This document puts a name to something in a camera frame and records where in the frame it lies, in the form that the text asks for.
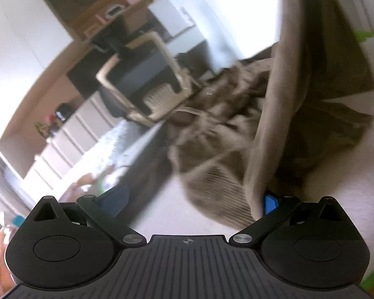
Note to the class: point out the teal cushion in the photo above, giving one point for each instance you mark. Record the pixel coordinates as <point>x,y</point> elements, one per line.
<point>17,220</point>

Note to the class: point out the beige padded headboard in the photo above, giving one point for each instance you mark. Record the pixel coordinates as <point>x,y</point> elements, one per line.
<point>71,137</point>

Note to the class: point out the beige mesh office chair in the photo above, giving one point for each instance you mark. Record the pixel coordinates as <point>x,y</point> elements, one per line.
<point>137,74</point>

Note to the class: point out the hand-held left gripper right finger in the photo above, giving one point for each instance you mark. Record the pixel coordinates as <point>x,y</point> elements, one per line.
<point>270,205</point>

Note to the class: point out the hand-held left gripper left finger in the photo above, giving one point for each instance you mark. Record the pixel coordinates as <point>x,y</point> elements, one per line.
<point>113,201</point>

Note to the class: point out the black pot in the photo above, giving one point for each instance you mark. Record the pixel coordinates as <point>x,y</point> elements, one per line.
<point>63,112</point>

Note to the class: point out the pink cardboard box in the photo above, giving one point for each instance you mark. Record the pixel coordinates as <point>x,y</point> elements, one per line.
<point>81,183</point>

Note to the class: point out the white quilted mattress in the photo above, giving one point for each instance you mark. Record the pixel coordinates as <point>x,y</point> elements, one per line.
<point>118,143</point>

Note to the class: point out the wooden desk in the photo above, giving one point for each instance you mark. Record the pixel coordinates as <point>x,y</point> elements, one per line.
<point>112,12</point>

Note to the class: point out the green potted plant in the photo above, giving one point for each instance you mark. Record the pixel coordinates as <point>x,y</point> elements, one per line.
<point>40,128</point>

